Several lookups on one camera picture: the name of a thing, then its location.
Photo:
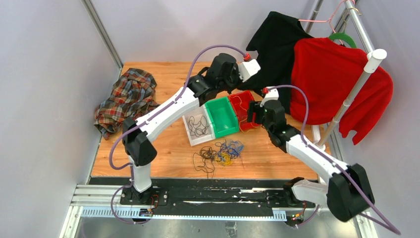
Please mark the pink clothes hanger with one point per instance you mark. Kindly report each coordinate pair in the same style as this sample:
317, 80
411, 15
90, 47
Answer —
330, 13

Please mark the plaid flannel shirt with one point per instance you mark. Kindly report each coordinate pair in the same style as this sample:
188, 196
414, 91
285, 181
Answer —
132, 96

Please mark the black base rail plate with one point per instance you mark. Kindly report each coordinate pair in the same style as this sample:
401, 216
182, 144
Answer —
213, 197

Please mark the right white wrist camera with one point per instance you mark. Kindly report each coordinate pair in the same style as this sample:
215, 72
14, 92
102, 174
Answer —
270, 93

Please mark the red plastic bin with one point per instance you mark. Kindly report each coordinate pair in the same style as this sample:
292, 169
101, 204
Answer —
240, 104

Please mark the green plastic bin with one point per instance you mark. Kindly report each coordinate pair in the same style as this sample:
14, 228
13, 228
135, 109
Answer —
222, 117

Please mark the red sweater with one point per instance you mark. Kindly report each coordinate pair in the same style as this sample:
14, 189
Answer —
326, 72

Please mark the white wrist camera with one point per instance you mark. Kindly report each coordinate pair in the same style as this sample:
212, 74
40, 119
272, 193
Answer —
270, 93
247, 69

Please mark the white clothes rack pole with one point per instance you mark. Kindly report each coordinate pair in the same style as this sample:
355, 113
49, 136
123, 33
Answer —
375, 58

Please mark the green clothes hanger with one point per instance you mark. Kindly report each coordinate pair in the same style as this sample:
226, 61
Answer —
343, 37

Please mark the white plastic bin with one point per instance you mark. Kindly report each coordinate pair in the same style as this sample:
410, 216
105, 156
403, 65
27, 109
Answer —
199, 128

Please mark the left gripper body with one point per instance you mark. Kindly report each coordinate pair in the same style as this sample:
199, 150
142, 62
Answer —
234, 81

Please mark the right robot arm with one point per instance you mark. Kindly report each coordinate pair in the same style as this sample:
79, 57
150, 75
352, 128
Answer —
346, 191

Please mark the black shirt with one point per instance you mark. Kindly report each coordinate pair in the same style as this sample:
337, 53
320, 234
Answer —
274, 42

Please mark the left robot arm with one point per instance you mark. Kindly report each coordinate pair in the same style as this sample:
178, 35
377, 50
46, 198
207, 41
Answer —
139, 134

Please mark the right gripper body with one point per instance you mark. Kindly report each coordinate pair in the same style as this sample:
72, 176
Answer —
255, 107

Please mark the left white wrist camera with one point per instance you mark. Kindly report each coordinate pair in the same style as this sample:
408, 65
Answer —
247, 69

